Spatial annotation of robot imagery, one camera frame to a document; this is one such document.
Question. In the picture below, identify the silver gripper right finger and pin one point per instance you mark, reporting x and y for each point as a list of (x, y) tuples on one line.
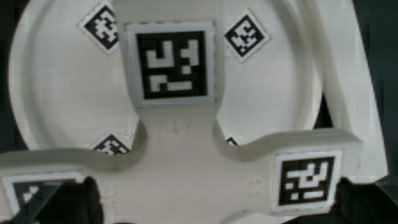
[(366, 204)]

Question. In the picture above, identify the white round table top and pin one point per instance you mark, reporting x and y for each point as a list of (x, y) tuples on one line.
[(149, 75)]

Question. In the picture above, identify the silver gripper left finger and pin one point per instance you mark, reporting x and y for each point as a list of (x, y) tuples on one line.
[(64, 204)]

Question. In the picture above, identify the white right fence block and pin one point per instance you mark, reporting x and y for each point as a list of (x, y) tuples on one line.
[(346, 82)]

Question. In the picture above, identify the white cross-shaped table base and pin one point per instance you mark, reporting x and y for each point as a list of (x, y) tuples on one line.
[(193, 186)]

